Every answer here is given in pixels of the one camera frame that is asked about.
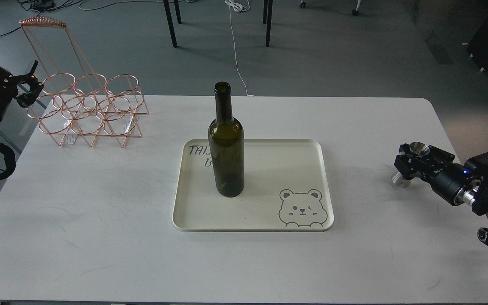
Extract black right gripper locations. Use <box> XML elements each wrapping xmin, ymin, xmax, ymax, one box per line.
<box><xmin>394</xmin><ymin>143</ymin><xmax>482</xmax><ymax>206</ymax></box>

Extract steel double jigger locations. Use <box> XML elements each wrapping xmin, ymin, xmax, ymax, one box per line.
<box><xmin>391</xmin><ymin>141</ymin><xmax>429</xmax><ymax>188</ymax></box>

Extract dark green wine bottle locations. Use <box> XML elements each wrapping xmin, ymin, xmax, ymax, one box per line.
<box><xmin>208</xmin><ymin>81</ymin><xmax>244</xmax><ymax>197</ymax></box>

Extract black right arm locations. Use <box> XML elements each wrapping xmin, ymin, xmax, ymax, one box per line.
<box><xmin>392</xmin><ymin>141</ymin><xmax>488</xmax><ymax>246</ymax></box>

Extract cream bear serving tray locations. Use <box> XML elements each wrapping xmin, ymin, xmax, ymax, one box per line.
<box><xmin>172</xmin><ymin>139</ymin><xmax>334</xmax><ymax>231</ymax></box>

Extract black table leg left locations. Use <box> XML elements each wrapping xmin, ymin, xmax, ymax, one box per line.
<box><xmin>162</xmin><ymin>0</ymin><xmax>182</xmax><ymax>48</ymax></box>

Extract black table leg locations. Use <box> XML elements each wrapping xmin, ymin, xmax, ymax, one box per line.
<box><xmin>263</xmin><ymin>0</ymin><xmax>274</xmax><ymax>47</ymax></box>
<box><xmin>162</xmin><ymin>0</ymin><xmax>182</xmax><ymax>48</ymax></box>

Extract black table leg right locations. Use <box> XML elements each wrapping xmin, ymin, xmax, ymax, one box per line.
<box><xmin>263</xmin><ymin>0</ymin><xmax>274</xmax><ymax>47</ymax></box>

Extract copper wire wine rack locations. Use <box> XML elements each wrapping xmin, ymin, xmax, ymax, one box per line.
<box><xmin>19</xmin><ymin>16</ymin><xmax>149</xmax><ymax>147</ymax></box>

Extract black floor cables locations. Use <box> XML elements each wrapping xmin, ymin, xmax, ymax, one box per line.
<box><xmin>0</xmin><ymin>0</ymin><xmax>83</xmax><ymax>43</ymax></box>

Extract white floor cable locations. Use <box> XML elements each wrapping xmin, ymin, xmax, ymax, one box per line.
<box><xmin>225</xmin><ymin>0</ymin><xmax>256</xmax><ymax>97</ymax></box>

